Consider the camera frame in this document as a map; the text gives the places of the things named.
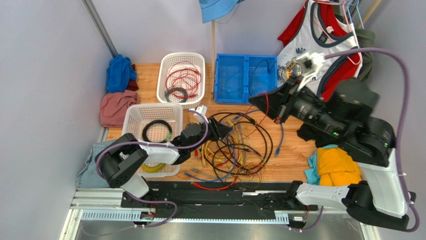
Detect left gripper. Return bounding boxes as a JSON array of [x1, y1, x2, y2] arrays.
[[188, 116, 232, 153]]

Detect thin red wire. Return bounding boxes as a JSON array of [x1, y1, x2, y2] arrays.
[[244, 89, 270, 137]]

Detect yellow ethernet cable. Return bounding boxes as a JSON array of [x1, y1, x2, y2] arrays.
[[198, 139, 234, 167]]

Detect thin yellow wire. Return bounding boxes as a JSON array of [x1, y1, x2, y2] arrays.
[[232, 129, 269, 177]]

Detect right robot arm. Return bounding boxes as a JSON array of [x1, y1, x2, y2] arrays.
[[248, 78, 416, 232]]

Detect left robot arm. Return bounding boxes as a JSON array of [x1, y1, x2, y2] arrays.
[[95, 117, 233, 199]]

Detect blue plastic crate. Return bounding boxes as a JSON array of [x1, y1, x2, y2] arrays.
[[214, 53, 278, 105]]

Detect black garment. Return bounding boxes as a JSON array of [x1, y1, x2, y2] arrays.
[[297, 123, 337, 148]]

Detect black coil in far basket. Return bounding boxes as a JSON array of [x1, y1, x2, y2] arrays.
[[164, 87, 189, 103]]

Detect white perforated basket far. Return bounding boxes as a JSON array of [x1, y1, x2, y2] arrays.
[[156, 52, 206, 109]]

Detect white perforated basket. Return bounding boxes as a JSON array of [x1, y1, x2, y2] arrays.
[[121, 103, 184, 179], [156, 52, 206, 109]]

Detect white perforated basket near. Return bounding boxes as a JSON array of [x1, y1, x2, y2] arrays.
[[121, 103, 184, 179]]

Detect white motorcycle tank top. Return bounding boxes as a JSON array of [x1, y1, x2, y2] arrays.
[[275, 0, 364, 101]]

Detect teal cloth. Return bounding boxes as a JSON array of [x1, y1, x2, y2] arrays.
[[304, 144, 338, 185]]

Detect yellow shirt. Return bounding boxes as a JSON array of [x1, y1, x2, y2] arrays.
[[317, 147, 362, 187]]

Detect wooden pole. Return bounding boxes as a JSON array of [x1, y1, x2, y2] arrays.
[[211, 20, 216, 71]]

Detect blue bucket hat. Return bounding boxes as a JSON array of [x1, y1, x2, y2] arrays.
[[198, 0, 244, 24]]

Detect pink cloth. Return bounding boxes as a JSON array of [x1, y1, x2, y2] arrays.
[[99, 90, 140, 128]]

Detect olive green garment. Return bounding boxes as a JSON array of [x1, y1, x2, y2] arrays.
[[332, 6, 376, 82]]

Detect blue cloth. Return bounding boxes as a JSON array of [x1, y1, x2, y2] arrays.
[[106, 54, 137, 93]]

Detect light denim garment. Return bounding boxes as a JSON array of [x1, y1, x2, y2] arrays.
[[74, 139, 115, 189]]

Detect thick black cable loop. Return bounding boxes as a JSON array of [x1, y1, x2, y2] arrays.
[[200, 111, 274, 177]]

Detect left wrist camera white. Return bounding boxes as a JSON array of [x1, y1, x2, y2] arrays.
[[194, 104, 208, 124]]

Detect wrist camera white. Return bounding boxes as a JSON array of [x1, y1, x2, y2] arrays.
[[194, 104, 208, 124], [292, 51, 325, 92]]

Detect black cable in crate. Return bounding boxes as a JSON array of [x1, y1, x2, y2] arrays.
[[248, 59, 271, 102]]

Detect grey ethernet cable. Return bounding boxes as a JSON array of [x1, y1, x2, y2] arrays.
[[190, 167, 214, 179]]

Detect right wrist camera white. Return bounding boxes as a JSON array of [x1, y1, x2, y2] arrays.
[[292, 51, 325, 92]]

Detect long red ethernet cable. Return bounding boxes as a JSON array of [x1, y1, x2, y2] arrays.
[[190, 146, 239, 192]]

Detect red wires in far basket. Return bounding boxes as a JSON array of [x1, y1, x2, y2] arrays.
[[165, 61, 203, 99]]

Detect black wire coil near basket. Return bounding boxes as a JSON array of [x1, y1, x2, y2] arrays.
[[141, 119, 173, 144]]

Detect yellow green wire coil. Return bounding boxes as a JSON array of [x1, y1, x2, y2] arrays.
[[139, 162, 167, 174]]

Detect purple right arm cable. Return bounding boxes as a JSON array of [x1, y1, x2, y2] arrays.
[[288, 47, 421, 233]]

